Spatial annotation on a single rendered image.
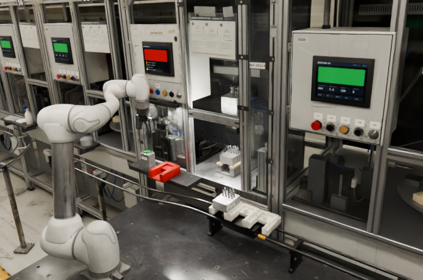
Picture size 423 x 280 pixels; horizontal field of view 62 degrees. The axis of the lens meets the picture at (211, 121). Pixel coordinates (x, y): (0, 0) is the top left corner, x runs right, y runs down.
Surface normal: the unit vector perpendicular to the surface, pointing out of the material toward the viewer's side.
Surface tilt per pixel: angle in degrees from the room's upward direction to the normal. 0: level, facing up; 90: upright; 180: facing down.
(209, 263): 0
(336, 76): 90
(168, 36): 90
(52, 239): 74
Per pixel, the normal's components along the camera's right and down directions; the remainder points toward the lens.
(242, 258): -0.04, -0.95
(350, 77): -0.62, 0.27
